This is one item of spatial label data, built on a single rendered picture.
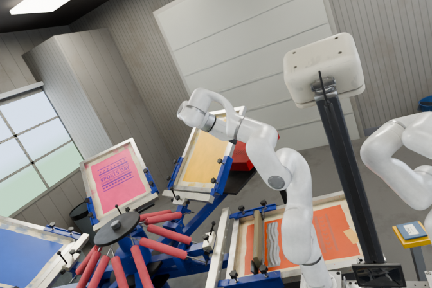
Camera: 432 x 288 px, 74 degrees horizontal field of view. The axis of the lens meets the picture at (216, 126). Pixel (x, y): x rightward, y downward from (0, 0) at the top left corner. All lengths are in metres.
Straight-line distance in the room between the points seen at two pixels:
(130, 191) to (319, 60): 2.26
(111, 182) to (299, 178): 2.23
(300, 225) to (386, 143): 0.36
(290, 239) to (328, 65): 0.56
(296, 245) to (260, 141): 0.38
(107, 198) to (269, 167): 2.18
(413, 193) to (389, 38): 3.60
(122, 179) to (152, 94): 2.85
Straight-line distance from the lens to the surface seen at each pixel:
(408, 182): 1.06
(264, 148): 0.86
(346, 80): 0.89
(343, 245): 1.74
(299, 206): 1.03
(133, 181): 2.86
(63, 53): 4.83
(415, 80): 4.72
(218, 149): 2.42
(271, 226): 1.96
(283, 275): 1.63
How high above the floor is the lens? 2.15
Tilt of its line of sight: 15 degrees down
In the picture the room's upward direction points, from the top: 23 degrees counter-clockwise
